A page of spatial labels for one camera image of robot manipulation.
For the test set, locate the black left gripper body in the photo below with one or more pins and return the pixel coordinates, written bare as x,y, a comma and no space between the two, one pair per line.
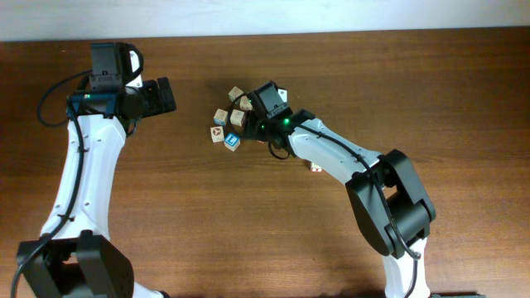
151,99

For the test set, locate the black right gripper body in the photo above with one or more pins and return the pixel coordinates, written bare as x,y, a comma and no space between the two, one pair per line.
257,128

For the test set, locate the wooden block blue L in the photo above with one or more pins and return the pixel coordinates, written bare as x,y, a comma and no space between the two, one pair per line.
232,142

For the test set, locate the wooden block Z bird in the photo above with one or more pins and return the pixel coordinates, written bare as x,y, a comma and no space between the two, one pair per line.
315,168

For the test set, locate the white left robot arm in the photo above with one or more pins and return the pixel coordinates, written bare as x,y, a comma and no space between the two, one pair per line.
74,256

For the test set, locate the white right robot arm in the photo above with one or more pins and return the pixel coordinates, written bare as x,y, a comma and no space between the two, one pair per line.
391,206

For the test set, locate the wooden block plain top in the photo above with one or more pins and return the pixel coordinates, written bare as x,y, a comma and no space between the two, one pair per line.
245,104

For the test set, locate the wooden block animal drawing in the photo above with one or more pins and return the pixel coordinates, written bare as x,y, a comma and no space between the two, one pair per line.
237,117

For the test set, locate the wooden block green V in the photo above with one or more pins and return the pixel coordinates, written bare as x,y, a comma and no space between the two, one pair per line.
235,93

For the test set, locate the wooden block blue side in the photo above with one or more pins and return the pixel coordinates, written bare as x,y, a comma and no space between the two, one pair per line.
220,117

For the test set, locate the wooden block mushroom A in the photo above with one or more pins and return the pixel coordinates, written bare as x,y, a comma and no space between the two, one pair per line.
217,134

